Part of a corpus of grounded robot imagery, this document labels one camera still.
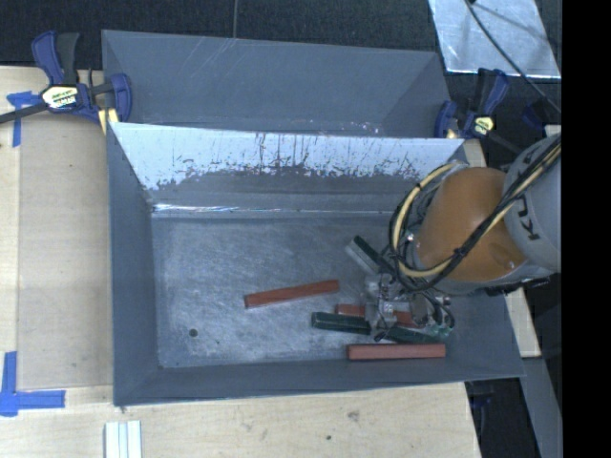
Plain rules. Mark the red-brown flat block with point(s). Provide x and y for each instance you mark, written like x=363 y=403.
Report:
x=349 y=309
x=291 y=293
x=396 y=351

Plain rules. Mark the dark green flat block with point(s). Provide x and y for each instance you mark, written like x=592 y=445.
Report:
x=413 y=336
x=336 y=322
x=366 y=252

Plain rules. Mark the grey metal bin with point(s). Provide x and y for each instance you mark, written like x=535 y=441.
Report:
x=229 y=275

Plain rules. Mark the pale wood board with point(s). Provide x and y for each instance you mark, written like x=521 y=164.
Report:
x=62 y=256

